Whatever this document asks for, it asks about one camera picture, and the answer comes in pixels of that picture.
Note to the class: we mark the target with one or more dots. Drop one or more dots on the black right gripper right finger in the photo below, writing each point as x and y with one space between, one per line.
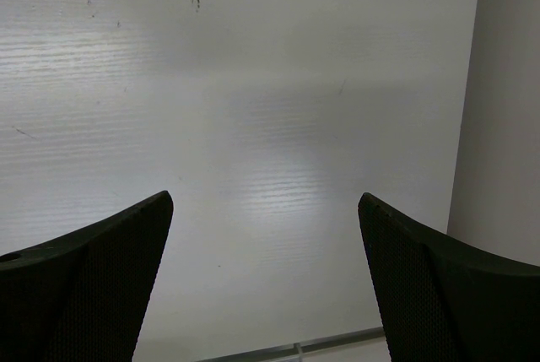
441 299

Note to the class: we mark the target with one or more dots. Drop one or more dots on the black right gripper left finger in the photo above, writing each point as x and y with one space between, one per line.
83 296

